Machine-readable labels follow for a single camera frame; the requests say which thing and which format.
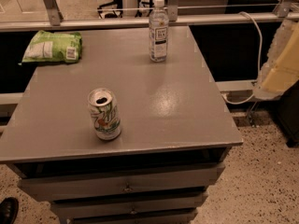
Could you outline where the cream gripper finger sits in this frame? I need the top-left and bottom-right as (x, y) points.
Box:
(253, 20), (299, 100)

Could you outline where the green rice chip bag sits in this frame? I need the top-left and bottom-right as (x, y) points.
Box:
(21, 31), (82, 63)

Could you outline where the white green 7up can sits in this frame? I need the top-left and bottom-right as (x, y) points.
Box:
(88, 88), (121, 141)

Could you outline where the grey metal railing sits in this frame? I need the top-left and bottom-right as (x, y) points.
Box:
(0, 0), (299, 33)

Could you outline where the grey drawer cabinet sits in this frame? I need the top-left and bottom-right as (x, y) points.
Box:
(0, 27), (242, 224)

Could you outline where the clear plastic water bottle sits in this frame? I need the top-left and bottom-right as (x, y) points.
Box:
(149, 0), (169, 62)

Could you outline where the top grey drawer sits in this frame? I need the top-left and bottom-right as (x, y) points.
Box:
(19, 162), (225, 202)

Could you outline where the grey drawer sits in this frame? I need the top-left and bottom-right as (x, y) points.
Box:
(72, 208), (197, 224)
(51, 191), (207, 218)
(19, 162), (225, 202)

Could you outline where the bottom grey drawer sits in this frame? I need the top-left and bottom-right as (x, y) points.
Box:
(72, 208), (197, 224)

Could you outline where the black office chair base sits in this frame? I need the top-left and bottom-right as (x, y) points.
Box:
(97, 0), (123, 19)

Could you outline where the middle grey drawer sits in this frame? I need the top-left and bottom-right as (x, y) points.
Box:
(51, 191), (207, 218)

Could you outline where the black shoe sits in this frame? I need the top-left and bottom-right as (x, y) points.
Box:
(0, 197), (19, 224)

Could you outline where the white cable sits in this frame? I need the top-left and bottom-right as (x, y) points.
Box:
(221, 11), (263, 105)

